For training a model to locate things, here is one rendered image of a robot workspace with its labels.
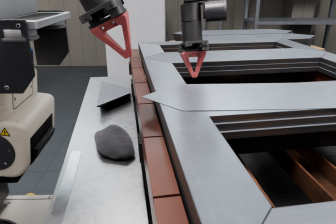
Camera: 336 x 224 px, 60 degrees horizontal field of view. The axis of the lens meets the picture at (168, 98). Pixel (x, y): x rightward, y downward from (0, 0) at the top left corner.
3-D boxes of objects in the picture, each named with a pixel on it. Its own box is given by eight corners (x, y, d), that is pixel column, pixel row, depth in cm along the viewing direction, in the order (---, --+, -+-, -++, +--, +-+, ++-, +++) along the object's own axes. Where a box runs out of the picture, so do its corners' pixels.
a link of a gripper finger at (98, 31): (146, 44, 57) (123, -1, 54) (144, 51, 51) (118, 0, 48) (116, 59, 58) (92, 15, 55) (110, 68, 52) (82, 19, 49)
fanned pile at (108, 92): (129, 81, 141) (128, 73, 139) (132, 114, 104) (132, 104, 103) (103, 82, 139) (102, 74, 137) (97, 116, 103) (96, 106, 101)
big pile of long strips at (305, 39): (286, 37, 196) (287, 28, 194) (325, 49, 159) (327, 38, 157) (169, 40, 184) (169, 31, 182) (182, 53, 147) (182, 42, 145)
